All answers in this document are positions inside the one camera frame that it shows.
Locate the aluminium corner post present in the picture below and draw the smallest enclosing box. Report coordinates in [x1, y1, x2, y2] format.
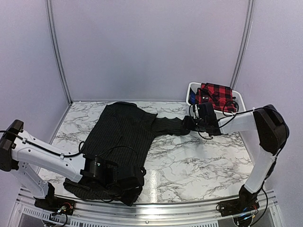
[230, 0, 255, 89]
[45, 0, 73, 105]

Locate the left aluminium corner post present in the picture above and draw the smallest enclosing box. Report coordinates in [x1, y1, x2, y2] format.
[45, 0, 73, 105]

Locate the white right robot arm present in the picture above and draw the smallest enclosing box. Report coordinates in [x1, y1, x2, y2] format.
[182, 103, 290, 212]

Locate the black pinstriped long sleeve shirt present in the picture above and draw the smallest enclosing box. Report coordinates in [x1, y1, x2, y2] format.
[63, 102, 190, 202]

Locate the aluminium front frame rail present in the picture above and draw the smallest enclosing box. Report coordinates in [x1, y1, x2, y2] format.
[8, 188, 285, 227]

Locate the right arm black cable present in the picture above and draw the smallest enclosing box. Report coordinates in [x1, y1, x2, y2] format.
[189, 99, 285, 220]

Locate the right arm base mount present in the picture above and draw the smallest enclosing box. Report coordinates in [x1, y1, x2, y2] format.
[216, 188, 260, 217]

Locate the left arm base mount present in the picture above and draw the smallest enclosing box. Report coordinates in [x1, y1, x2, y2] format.
[35, 194, 75, 216]

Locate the white plastic bin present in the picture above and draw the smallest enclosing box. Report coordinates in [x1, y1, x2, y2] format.
[186, 82, 246, 118]

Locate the red black plaid shirt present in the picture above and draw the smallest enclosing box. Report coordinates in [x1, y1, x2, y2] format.
[196, 83, 239, 113]

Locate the right aluminium corner post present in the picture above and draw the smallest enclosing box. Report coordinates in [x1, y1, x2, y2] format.
[230, 0, 255, 89]

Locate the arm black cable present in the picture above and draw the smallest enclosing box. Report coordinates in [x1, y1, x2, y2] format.
[189, 99, 285, 220]
[0, 130, 140, 204]

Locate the blue plaid shirt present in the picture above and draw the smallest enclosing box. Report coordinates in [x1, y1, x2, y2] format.
[188, 90, 196, 105]

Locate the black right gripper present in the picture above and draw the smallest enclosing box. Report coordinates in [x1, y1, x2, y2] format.
[182, 115, 207, 132]

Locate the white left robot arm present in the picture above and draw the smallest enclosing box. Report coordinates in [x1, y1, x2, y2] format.
[0, 120, 146, 210]

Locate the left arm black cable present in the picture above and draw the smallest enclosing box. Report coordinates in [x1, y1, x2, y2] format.
[0, 130, 140, 204]

